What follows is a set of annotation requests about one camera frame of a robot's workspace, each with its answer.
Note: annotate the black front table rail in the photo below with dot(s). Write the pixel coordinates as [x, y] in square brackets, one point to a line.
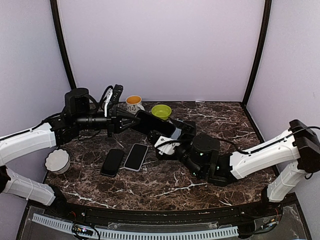
[235, 215]

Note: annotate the white fluted ramekin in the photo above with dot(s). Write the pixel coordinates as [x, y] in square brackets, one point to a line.
[58, 162]

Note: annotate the small green circuit board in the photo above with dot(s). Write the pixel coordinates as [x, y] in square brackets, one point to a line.
[81, 231]

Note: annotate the white patterned mug orange inside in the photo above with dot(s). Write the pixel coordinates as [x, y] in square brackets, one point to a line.
[134, 104]

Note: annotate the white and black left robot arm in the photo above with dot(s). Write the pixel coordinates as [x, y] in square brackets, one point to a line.
[81, 112]

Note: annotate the black phone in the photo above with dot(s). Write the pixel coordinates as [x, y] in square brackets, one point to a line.
[112, 163]
[184, 130]

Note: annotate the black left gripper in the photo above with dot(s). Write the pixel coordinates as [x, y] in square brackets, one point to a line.
[114, 117]

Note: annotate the black left corner post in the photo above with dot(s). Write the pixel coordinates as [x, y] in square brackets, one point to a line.
[61, 43]

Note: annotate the lime green plastic bowl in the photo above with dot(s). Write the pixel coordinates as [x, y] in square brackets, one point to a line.
[162, 111]

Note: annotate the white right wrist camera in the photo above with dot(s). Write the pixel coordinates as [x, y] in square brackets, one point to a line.
[166, 145]

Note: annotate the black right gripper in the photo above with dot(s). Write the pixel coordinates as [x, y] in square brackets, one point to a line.
[154, 141]

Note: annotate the black right corner post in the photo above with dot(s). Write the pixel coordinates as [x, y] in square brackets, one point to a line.
[258, 52]

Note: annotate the white slotted cable duct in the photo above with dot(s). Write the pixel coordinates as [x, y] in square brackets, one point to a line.
[118, 231]

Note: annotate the black corner post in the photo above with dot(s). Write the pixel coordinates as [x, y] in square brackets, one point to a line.
[258, 52]
[61, 43]

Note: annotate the phone in lavender case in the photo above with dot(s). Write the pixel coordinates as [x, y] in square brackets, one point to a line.
[136, 157]

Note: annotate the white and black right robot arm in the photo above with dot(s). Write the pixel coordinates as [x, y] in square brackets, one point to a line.
[299, 146]

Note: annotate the black phone in black case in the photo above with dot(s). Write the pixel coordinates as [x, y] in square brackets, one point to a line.
[112, 163]

